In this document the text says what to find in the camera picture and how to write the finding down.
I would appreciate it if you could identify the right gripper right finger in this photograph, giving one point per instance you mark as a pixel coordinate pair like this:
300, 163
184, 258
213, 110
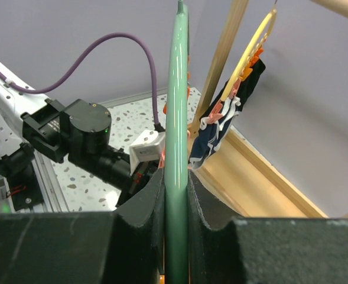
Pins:
225, 247

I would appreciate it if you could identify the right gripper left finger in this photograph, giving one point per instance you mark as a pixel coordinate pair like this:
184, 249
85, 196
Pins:
120, 246

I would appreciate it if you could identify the green clip hanger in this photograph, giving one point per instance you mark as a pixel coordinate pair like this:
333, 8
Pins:
176, 165

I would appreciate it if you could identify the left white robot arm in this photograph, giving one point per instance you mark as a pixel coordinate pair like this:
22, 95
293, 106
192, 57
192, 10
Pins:
19, 100

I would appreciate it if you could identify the navy blue underwear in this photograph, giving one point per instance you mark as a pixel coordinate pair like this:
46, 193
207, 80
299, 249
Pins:
214, 125

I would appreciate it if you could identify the black sock on yellow hanger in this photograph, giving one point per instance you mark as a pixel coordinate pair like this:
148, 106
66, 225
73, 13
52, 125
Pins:
247, 86

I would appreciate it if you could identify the yellow clip hanger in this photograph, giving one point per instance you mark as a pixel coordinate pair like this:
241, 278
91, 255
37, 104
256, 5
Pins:
251, 54

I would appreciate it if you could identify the wooden drying rack frame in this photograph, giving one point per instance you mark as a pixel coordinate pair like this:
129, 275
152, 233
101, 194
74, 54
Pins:
287, 152

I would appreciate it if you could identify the aluminium rail frame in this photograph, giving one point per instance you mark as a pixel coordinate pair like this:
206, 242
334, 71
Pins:
78, 132

